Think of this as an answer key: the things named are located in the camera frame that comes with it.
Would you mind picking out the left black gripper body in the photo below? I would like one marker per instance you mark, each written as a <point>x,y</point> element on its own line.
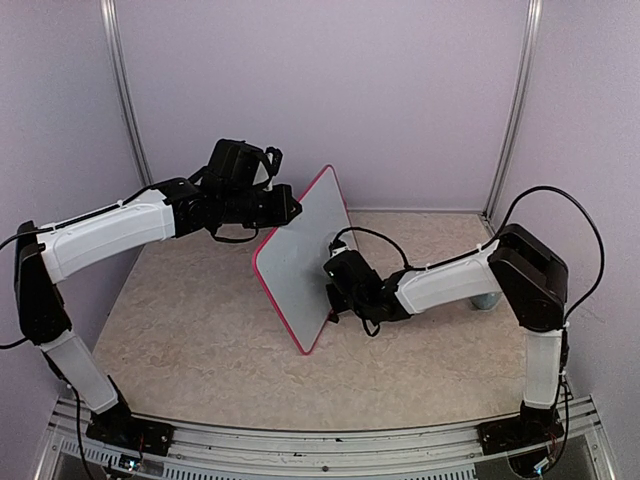
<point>271,215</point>

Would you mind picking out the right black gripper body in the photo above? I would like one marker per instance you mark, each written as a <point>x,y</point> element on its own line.
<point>337,306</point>

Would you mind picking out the pink framed whiteboard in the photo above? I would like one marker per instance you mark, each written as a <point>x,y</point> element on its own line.
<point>289,261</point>

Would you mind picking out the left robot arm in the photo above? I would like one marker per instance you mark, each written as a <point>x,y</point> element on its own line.
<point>236,187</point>

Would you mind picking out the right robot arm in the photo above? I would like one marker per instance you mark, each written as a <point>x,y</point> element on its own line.
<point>531,277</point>

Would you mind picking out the light blue mug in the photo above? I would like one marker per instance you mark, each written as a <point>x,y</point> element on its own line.
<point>486,302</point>

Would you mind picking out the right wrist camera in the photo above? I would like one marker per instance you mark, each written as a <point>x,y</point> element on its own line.
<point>337,246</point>

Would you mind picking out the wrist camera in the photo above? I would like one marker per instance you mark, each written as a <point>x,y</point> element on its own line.
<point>337,246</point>
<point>268,167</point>

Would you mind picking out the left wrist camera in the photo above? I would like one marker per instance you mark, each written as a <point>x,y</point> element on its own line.
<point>268,167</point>

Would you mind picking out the front aluminium rail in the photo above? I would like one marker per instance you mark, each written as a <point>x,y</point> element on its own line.
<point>206,451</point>

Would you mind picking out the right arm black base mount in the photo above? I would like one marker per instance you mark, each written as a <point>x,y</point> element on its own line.
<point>530,427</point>

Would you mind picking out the left aluminium frame post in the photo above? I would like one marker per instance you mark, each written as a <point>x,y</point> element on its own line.
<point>108,9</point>

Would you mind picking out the aluminium frame post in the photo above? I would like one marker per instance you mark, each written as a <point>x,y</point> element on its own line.
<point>525,67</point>
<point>108,9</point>

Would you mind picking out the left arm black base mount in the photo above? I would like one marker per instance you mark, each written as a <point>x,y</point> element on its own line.
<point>118,427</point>

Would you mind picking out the right aluminium frame post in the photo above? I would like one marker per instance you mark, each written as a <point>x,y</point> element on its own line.
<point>525,67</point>

